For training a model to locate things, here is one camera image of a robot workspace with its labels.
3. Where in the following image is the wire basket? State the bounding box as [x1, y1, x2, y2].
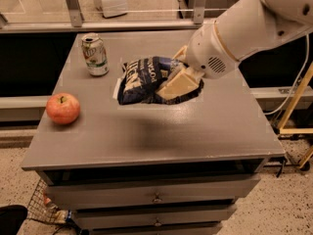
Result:
[27, 179, 74, 226]

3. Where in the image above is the blue chip bag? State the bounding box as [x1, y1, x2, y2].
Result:
[113, 56, 203, 105]

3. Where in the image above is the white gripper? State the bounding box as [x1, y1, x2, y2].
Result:
[156, 23, 239, 100]

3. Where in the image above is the top grey drawer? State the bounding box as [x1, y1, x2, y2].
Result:
[46, 173, 260, 211]

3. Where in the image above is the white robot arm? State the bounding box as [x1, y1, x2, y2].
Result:
[156, 0, 313, 100]

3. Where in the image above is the black object on floor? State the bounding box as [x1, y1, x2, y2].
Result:
[0, 205, 27, 235]

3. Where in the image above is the metal railing frame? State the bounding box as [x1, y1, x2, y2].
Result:
[0, 0, 210, 33]

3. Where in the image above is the green white soda can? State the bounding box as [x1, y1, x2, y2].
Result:
[81, 32, 109, 76]

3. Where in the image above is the red apple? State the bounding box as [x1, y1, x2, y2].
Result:
[46, 93, 80, 124]

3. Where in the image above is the bottom grey drawer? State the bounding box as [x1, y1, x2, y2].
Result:
[89, 222, 222, 235]

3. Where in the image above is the middle grey drawer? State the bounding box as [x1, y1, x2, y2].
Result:
[72, 203, 236, 230]

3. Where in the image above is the grey drawer cabinet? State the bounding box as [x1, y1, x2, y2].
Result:
[21, 28, 286, 235]

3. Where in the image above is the wooden yellow stand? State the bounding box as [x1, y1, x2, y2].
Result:
[277, 61, 313, 170]

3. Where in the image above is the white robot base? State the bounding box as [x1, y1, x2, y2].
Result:
[94, 0, 128, 18]

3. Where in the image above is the grey drawer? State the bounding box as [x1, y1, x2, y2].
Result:
[46, 173, 260, 211]
[72, 203, 236, 230]
[89, 222, 222, 235]

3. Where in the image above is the white cable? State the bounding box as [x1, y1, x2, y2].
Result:
[263, 32, 310, 117]

